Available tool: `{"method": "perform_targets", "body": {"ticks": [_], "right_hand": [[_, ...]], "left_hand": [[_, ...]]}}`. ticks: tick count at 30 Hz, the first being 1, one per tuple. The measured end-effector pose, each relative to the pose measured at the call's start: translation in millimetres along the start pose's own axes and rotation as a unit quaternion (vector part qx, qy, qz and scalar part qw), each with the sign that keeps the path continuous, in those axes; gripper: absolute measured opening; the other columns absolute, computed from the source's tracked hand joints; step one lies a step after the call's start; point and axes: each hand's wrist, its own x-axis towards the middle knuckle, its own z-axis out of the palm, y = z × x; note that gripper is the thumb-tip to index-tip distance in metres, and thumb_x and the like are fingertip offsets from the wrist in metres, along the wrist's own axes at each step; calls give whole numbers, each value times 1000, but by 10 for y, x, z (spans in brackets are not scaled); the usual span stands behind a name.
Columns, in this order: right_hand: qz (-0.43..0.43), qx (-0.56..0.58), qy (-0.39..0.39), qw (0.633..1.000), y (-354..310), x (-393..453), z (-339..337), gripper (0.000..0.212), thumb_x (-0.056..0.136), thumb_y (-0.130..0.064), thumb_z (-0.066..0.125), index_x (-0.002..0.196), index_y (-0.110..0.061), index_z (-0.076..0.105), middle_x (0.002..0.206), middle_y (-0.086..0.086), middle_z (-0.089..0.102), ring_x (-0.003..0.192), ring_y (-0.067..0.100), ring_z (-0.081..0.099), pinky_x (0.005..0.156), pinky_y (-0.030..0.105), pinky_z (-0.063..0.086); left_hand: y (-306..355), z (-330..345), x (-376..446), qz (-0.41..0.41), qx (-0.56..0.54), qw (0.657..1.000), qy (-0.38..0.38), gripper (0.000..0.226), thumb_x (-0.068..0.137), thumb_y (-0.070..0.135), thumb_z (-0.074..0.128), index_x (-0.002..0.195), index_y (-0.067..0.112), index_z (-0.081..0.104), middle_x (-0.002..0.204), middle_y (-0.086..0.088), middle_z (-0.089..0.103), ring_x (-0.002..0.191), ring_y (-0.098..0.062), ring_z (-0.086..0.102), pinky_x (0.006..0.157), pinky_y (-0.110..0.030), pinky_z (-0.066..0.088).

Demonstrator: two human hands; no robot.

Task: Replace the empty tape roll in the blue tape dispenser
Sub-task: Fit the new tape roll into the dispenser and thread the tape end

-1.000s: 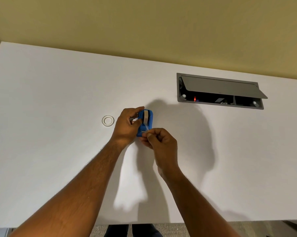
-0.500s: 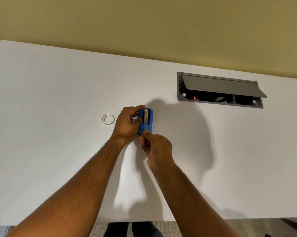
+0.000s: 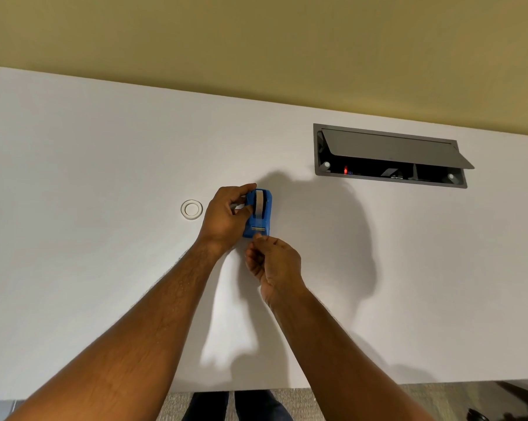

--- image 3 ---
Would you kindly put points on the person's left hand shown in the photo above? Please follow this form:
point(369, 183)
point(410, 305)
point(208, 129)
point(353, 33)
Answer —
point(222, 221)

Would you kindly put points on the person's right hand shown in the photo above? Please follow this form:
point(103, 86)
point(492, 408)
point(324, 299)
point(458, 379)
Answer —
point(276, 265)

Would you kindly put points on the person's left thumb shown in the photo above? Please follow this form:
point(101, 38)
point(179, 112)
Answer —
point(243, 212)

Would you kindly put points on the person's right fingers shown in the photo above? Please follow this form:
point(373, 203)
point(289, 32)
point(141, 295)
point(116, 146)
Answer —
point(257, 254)

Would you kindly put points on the blue tape dispenser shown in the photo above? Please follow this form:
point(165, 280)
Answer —
point(260, 213)

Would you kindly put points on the person's right forearm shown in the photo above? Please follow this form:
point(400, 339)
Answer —
point(338, 359)

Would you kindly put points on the person's left forearm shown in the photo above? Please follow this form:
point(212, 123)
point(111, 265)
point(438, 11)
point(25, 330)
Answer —
point(128, 346)

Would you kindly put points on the tape roll in dispenser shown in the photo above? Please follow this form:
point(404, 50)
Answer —
point(259, 202)

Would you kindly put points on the clear tape roll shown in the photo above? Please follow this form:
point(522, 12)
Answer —
point(191, 210)

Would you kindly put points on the person's dark trousers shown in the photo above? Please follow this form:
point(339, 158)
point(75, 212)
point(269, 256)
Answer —
point(237, 406)

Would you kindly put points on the black chair base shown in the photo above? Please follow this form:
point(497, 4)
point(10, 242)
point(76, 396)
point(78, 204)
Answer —
point(505, 407)

